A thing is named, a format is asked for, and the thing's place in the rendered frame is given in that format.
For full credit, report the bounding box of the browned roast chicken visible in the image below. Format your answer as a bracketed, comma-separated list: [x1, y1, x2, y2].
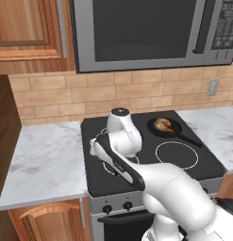
[153, 117, 175, 133]

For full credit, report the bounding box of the black hob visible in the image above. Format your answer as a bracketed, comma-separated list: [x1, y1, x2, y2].
[80, 109, 227, 199]

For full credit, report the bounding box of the black frying pan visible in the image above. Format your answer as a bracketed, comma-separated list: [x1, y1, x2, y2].
[146, 116, 204, 149]

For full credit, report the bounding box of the silver microwave oven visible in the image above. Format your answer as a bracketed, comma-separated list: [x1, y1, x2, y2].
[70, 0, 233, 74]

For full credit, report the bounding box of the dark glass microwave door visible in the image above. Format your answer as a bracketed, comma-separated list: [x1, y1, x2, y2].
[73, 0, 208, 72]

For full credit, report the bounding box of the wooden arched base cupboard door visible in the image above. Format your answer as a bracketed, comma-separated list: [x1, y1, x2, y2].
[8, 197, 92, 241]

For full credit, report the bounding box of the wooden plain base cupboard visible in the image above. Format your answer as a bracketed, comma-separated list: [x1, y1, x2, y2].
[216, 172, 233, 201]

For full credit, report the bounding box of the black oven door handle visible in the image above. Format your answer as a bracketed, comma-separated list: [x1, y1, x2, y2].
[96, 210, 156, 225]

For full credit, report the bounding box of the grey base cupboard handle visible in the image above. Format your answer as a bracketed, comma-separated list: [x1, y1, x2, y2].
[78, 197, 87, 229]

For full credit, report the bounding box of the grey wall socket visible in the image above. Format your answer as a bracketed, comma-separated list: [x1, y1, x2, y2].
[205, 77, 221, 97]

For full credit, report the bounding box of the grey wall cupboard handle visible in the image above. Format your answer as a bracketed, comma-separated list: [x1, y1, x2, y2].
[56, 0, 69, 59]

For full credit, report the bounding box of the wooden wall cupboard door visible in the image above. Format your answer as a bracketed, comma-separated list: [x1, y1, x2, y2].
[0, 0, 64, 62]

